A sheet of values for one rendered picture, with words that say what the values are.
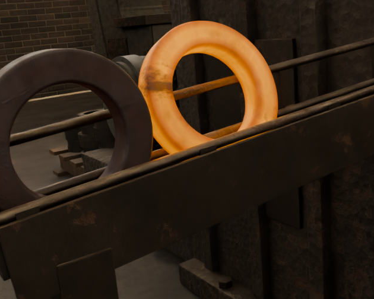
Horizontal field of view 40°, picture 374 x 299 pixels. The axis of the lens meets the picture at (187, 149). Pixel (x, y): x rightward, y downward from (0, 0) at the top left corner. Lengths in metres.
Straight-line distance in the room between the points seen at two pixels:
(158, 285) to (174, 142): 1.10
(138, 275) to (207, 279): 0.30
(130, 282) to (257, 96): 1.12
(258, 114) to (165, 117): 0.13
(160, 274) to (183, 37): 1.17
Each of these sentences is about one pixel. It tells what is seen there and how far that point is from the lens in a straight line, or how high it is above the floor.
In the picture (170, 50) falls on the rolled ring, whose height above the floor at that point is 0.75.
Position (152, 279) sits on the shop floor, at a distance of 1.69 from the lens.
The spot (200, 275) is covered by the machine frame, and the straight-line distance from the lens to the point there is 1.53.
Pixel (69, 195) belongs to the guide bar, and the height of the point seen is 0.63.
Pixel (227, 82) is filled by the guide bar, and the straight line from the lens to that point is 0.69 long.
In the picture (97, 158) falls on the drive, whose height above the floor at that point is 0.25.
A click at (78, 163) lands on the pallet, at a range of 2.66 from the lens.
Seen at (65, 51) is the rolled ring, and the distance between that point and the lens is 0.52.
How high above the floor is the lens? 0.78
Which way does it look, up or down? 14 degrees down
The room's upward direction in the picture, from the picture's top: 5 degrees counter-clockwise
